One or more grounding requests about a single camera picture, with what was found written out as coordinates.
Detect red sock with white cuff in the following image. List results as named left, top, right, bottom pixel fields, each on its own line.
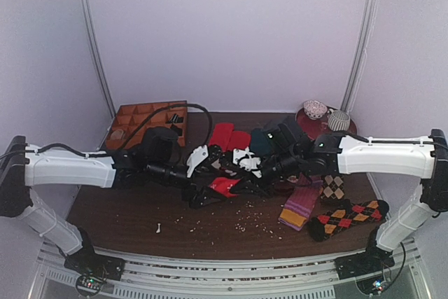
left=209, top=176, right=240, bottom=198

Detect orange wooden compartment tray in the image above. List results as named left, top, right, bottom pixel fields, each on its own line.
left=104, top=101, right=188, bottom=150

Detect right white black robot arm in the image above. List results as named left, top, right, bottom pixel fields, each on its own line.
left=230, top=123, right=447, bottom=272

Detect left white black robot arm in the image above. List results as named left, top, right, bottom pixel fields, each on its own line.
left=1, top=127, right=225, bottom=274

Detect beige striped sock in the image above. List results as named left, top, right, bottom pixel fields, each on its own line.
left=273, top=181, right=297, bottom=197

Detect red sock white trim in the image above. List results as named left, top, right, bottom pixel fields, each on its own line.
left=227, top=130, right=251, bottom=151

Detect red sock beige cuff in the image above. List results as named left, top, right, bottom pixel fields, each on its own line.
left=208, top=123, right=235, bottom=151

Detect dark teal reindeer sock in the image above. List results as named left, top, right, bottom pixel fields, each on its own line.
left=249, top=128, right=274, bottom=157

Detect purple striped sock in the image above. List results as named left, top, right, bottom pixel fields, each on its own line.
left=278, top=174, right=323, bottom=231

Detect tan argyle sock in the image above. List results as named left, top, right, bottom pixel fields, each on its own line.
left=319, top=175, right=345, bottom=204

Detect black binder clips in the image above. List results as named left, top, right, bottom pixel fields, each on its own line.
left=166, top=113, right=184, bottom=127

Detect dark red round plate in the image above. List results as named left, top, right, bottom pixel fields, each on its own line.
left=295, top=107, right=337, bottom=140

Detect black orange argyle sock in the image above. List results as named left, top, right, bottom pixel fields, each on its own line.
left=307, top=200, right=389, bottom=242

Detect patterned pink bowl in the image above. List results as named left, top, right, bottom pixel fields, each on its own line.
left=303, top=99, right=328, bottom=120

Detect striped grey cup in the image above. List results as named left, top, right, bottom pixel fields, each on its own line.
left=328, top=109, right=351, bottom=132

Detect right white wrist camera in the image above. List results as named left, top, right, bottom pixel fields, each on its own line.
left=232, top=147, right=262, bottom=179

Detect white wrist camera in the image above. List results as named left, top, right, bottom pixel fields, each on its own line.
left=186, top=145, right=222, bottom=178
left=232, top=147, right=262, bottom=179

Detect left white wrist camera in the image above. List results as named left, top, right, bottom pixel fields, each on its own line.
left=186, top=145, right=222, bottom=178

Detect metal base rail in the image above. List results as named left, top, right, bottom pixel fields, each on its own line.
left=25, top=239, right=436, bottom=298

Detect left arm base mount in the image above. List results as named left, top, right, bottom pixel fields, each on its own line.
left=64, top=253, right=125, bottom=298

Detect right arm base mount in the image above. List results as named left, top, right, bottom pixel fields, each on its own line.
left=335, top=248, right=395, bottom=296

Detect right aluminium frame post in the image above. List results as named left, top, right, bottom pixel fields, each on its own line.
left=341, top=0, right=378, bottom=113

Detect aluminium frame post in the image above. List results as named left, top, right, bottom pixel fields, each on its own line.
left=341, top=0, right=378, bottom=113
left=80, top=0, right=116, bottom=118

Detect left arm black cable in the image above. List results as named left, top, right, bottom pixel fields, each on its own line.
left=0, top=102, right=214, bottom=163

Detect left aluminium frame post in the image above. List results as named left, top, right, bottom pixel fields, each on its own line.
left=80, top=0, right=116, bottom=118

